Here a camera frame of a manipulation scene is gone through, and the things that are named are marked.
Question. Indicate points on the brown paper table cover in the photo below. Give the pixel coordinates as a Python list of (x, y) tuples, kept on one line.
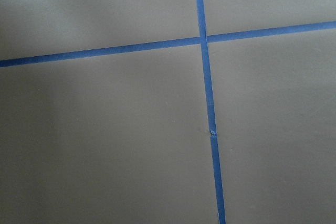
[(167, 111)]

